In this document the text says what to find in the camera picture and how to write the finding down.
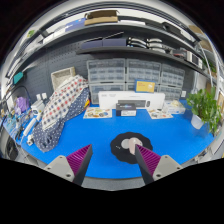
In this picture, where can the red blue checkered cloth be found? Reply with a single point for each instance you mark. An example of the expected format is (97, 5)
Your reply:
(63, 100)

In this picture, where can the teal plastic item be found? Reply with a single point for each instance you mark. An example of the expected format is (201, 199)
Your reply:
(18, 77)

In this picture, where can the white woven basket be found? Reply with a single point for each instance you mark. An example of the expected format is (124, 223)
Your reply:
(61, 76)

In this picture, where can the large colourful sticker sheet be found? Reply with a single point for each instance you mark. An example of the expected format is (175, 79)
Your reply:
(97, 113)

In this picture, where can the small yellow item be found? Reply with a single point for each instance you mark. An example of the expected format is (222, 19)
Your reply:
(87, 103)

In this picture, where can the small black box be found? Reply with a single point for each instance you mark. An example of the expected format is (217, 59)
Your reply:
(126, 109)

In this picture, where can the purple plastic item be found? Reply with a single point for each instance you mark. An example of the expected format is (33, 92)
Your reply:
(22, 104)

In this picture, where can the long white keyboard box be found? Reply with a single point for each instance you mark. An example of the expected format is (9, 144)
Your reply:
(108, 100)

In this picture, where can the clear plastic packet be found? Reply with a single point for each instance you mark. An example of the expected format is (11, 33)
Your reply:
(174, 107)

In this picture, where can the navy polka dot cloth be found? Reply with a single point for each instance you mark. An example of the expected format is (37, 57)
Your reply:
(50, 138)

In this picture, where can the potted green plant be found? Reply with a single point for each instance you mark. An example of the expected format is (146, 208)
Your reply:
(203, 106)

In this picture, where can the small colourful sticker sheet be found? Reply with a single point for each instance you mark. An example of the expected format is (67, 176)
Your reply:
(159, 114)

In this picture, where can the black cartoon-eyed mouse pad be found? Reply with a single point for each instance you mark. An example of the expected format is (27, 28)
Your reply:
(118, 151)

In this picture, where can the yellow and blue box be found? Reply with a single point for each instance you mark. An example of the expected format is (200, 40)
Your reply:
(145, 86)

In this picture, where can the grey wall pegboard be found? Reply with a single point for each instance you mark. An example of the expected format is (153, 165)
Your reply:
(43, 66)

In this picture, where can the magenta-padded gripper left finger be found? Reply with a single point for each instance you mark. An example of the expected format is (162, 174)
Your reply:
(71, 168)

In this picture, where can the pink beige computer mouse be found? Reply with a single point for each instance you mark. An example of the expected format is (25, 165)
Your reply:
(135, 144)

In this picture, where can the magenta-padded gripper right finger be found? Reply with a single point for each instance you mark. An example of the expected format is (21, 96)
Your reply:
(160, 166)

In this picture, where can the grey large-drawer cabinet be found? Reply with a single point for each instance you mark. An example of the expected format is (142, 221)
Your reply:
(171, 93)
(106, 88)
(130, 87)

